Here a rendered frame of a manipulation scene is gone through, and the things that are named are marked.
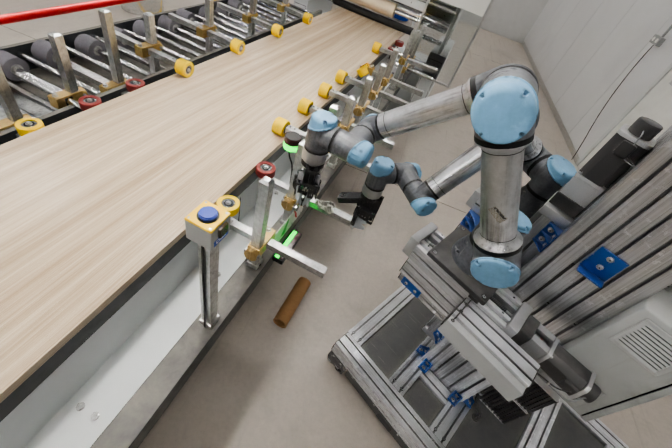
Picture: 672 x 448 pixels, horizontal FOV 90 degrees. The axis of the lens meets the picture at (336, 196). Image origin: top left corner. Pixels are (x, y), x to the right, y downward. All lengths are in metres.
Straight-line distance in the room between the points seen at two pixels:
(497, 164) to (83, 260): 1.09
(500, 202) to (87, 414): 1.21
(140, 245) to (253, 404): 1.01
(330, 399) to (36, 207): 1.46
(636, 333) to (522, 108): 0.76
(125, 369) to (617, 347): 1.44
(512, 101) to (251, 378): 1.64
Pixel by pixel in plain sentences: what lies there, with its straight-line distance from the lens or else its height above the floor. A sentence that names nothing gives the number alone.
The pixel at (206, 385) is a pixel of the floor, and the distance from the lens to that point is 1.89.
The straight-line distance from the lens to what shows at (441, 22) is 3.51.
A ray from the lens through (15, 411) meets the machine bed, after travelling 1.15.
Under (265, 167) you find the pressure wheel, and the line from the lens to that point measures 1.40.
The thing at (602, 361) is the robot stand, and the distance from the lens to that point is 1.36.
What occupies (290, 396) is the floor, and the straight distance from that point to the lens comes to 1.90.
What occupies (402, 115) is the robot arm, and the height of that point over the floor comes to 1.40.
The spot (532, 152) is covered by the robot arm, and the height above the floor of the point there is 1.25.
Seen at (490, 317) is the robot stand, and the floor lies 0.96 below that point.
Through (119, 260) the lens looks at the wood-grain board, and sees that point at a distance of 1.14.
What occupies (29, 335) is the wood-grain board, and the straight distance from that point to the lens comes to 1.09.
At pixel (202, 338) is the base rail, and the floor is 0.70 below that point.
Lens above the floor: 1.82
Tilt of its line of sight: 42 degrees down
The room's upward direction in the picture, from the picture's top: 20 degrees clockwise
